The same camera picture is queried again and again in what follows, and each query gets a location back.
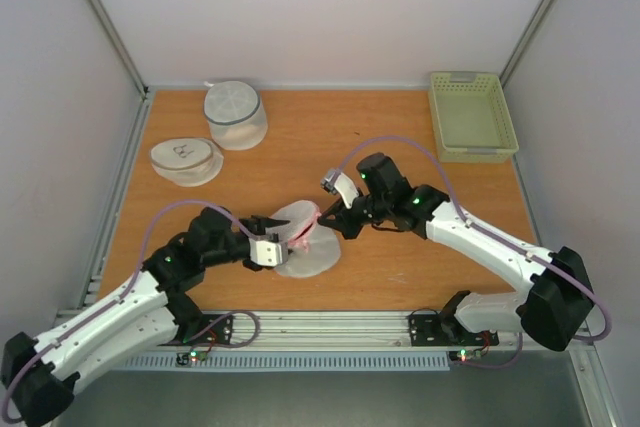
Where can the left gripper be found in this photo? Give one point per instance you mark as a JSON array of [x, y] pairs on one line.
[[259, 223]]

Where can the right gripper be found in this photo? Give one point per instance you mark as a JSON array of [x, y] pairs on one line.
[[353, 212]]

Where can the pink-zip mesh laundry bag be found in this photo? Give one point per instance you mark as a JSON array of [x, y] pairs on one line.
[[314, 249]]

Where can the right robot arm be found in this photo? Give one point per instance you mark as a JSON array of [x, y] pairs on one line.
[[550, 297]]

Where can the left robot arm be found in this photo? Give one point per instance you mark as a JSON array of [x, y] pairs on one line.
[[42, 375]]

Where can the beige-zip mesh laundry bag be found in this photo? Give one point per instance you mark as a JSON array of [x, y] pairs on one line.
[[187, 162]]

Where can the grey-zip mesh laundry bag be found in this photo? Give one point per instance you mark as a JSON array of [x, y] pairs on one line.
[[235, 114]]

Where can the green plastic basket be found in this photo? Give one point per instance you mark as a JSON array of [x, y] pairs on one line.
[[471, 119]]

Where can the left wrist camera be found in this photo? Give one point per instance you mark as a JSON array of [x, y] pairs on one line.
[[268, 251]]

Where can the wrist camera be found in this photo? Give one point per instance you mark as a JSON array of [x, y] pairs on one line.
[[268, 251], [336, 182]]

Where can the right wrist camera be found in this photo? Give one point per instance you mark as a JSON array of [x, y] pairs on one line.
[[336, 182]]

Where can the aluminium front rail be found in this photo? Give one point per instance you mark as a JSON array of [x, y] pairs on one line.
[[274, 330]]

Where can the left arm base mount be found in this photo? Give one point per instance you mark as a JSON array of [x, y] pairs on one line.
[[206, 329]]

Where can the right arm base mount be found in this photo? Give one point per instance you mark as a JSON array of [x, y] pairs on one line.
[[428, 328]]

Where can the grey slotted cable duct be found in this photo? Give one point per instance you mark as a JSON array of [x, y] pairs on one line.
[[278, 362]]

